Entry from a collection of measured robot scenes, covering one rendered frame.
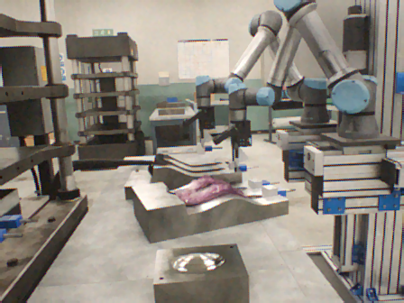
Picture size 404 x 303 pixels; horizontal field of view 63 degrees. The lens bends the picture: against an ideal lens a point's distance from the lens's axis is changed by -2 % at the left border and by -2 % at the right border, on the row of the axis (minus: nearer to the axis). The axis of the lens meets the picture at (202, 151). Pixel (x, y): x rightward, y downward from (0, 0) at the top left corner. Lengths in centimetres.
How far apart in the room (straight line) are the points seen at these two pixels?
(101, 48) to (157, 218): 448
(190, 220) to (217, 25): 716
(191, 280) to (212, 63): 734
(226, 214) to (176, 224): 17
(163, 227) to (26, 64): 101
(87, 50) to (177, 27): 306
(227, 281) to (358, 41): 123
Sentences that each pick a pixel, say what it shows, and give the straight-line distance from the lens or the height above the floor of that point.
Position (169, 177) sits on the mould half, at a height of 89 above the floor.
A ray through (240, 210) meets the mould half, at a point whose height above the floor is 85.
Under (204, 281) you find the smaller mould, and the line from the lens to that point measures 75.
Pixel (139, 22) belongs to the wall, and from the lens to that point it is 803.
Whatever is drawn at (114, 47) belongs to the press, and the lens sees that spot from 533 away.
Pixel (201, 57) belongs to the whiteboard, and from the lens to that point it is 792.
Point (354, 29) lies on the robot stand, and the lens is 167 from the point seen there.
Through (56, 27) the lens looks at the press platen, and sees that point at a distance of 156.
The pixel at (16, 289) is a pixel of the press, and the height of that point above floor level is 76.
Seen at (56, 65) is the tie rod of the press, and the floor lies 137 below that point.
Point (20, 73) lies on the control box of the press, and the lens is 172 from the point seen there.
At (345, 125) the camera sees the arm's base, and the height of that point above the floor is 108.
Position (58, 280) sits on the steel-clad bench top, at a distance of 97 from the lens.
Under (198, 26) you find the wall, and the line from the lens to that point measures 800.
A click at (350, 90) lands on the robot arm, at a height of 122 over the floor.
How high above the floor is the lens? 127
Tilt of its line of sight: 11 degrees down
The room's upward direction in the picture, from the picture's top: 3 degrees counter-clockwise
